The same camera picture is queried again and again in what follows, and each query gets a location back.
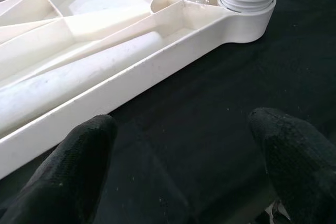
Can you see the black tablecloth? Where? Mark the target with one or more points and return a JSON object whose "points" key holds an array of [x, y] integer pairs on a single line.
{"points": [[197, 129]]}

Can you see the white plastic children table top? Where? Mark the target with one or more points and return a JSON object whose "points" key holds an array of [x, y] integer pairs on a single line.
{"points": [[131, 85]]}

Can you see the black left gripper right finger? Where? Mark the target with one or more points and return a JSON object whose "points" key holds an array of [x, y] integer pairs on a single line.
{"points": [[302, 169]]}

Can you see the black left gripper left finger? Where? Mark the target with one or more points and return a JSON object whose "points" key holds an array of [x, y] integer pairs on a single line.
{"points": [[63, 182]]}

